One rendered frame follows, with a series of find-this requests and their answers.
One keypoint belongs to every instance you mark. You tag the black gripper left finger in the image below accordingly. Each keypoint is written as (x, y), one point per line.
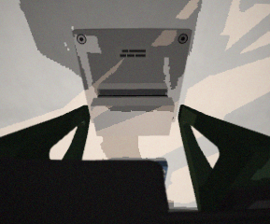
(35, 142)

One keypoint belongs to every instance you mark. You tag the grey metal block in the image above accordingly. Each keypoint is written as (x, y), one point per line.
(117, 111)

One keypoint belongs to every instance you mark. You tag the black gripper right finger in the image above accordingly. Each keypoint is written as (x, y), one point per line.
(244, 159)

